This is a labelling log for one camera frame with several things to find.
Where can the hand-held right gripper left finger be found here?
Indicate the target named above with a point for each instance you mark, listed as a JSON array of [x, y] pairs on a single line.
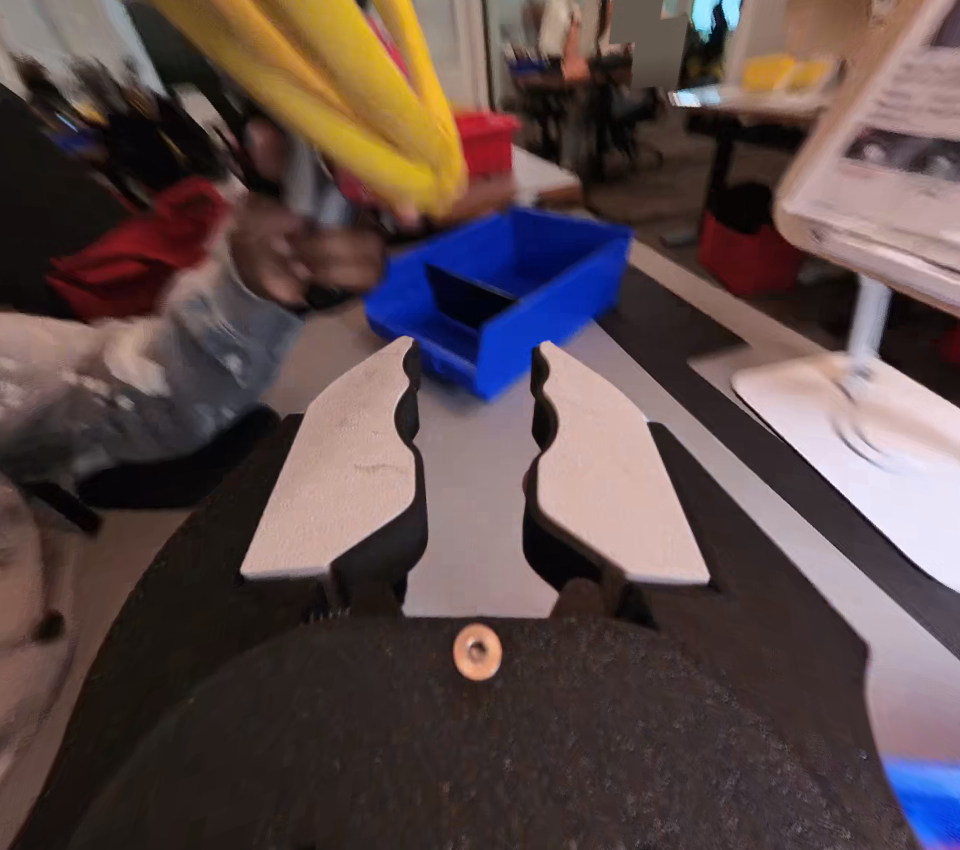
[[337, 460]]

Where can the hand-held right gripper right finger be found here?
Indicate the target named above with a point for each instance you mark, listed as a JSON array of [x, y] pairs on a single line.
[[607, 475]]

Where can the blue plastic bin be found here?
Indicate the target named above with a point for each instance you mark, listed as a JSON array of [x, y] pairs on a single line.
[[555, 310], [926, 805]]

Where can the person's left forearm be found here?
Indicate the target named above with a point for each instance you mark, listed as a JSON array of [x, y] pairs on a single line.
[[187, 355]]

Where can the person's left hand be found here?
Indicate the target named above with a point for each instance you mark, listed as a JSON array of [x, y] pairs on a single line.
[[300, 261]]

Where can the black wrist rest pad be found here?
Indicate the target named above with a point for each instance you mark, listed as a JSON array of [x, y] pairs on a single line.
[[187, 460]]

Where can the red plastic bin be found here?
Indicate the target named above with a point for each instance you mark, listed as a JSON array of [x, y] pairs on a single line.
[[487, 145]]

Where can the black bin divider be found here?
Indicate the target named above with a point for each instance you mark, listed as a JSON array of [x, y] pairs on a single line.
[[465, 299]]

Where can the white board stand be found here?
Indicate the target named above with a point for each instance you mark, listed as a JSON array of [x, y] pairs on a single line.
[[825, 407]]

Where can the red floor bag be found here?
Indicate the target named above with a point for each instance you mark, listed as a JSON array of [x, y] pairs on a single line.
[[750, 257]]

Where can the black office chair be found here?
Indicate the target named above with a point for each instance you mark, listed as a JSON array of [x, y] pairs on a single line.
[[45, 205]]

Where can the wooden office desk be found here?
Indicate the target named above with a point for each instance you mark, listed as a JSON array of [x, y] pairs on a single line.
[[750, 104]]

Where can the yellow plastic bin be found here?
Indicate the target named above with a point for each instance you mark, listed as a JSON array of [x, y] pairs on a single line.
[[769, 74], [814, 74]]

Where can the printed instruction board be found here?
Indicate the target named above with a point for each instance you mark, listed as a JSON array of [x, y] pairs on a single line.
[[900, 115]]

